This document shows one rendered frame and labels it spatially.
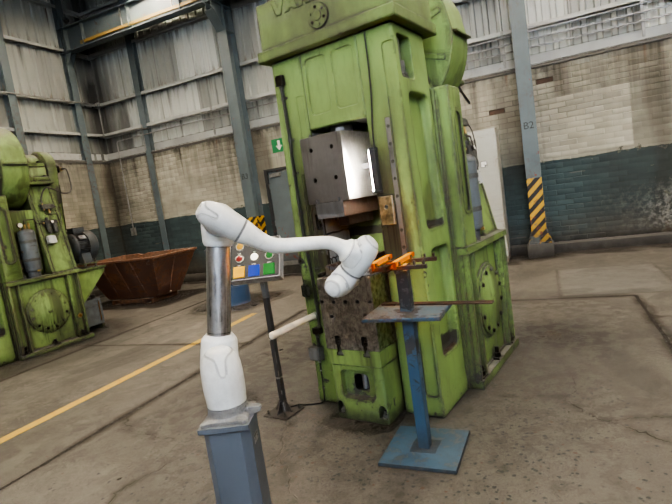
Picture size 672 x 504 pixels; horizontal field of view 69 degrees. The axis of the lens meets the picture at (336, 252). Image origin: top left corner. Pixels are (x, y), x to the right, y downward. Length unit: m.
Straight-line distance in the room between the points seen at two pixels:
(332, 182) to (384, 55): 0.76
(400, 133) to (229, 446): 1.84
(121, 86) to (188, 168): 2.64
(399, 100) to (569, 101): 5.96
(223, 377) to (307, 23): 2.15
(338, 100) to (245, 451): 2.02
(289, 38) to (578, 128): 6.07
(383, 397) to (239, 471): 1.22
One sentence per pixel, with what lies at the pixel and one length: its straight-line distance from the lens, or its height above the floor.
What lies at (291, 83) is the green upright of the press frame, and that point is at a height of 2.14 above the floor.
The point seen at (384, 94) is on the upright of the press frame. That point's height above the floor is 1.92.
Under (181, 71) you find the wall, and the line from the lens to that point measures 11.50.
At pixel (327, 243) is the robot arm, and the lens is 1.94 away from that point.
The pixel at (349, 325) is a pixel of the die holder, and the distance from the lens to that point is 2.96.
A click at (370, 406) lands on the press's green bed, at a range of 3.10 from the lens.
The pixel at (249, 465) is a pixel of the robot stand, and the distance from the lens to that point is 2.05.
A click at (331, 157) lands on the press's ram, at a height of 1.62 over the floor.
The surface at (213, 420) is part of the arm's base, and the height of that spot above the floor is 0.62.
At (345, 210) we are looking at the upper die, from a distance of 2.90.
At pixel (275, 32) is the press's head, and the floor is 2.46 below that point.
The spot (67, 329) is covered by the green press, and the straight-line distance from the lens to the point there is 7.36.
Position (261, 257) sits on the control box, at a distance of 3.15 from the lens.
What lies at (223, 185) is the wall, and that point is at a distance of 10.57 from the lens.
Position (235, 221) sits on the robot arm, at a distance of 1.91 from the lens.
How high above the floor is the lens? 1.38
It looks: 6 degrees down
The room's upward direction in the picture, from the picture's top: 8 degrees counter-clockwise
